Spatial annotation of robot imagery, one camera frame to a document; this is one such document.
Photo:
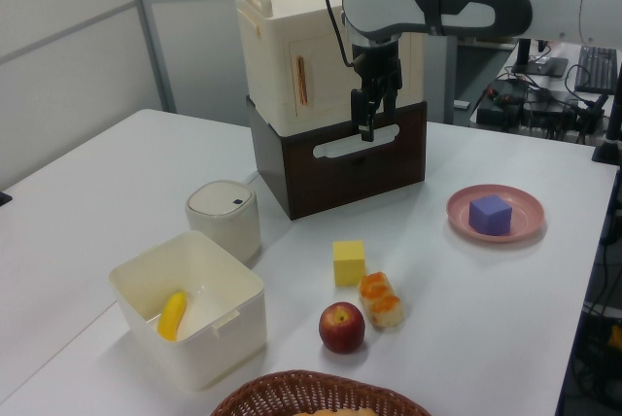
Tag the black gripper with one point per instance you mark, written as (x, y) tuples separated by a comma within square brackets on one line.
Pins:
[(376, 61)]

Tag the yellow cube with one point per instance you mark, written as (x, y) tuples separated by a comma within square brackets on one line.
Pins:
[(349, 263)]

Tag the purple cube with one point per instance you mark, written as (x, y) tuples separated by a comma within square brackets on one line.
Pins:
[(490, 216)]

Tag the dark brown drawer box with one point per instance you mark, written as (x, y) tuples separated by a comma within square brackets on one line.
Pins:
[(340, 178)]

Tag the small grey device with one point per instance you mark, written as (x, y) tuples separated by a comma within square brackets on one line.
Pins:
[(462, 105)]

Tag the cream plastic cabinet box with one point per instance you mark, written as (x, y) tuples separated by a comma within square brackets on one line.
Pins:
[(282, 46)]

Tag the black electronics box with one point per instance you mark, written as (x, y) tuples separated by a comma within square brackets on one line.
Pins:
[(503, 107)]

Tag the black monitor stand base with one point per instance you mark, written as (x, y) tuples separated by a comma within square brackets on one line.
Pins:
[(539, 66)]

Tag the pink plate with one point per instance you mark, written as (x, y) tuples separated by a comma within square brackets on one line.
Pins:
[(527, 214)]

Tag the small cream lidded bin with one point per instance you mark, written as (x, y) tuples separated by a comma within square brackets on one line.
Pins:
[(224, 219)]

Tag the toy bread with orange topping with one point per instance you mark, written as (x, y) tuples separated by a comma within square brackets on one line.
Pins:
[(381, 300)]

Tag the black computer keyboard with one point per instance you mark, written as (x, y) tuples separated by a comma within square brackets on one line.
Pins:
[(597, 68)]

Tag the red toy apple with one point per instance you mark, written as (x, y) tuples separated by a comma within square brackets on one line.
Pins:
[(341, 328)]

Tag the white open plastic container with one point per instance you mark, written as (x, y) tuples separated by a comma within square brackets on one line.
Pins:
[(194, 309)]

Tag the yellow toy banana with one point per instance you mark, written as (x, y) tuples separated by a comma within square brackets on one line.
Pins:
[(172, 316)]

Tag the brown wicker basket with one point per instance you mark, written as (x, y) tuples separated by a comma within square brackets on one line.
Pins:
[(316, 394)]

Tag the black object at table edge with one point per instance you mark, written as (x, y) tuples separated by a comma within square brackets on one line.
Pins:
[(5, 198)]

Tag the black clamp post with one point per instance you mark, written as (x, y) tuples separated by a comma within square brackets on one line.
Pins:
[(610, 134)]

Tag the grey partition post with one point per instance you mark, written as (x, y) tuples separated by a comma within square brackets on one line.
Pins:
[(148, 32)]

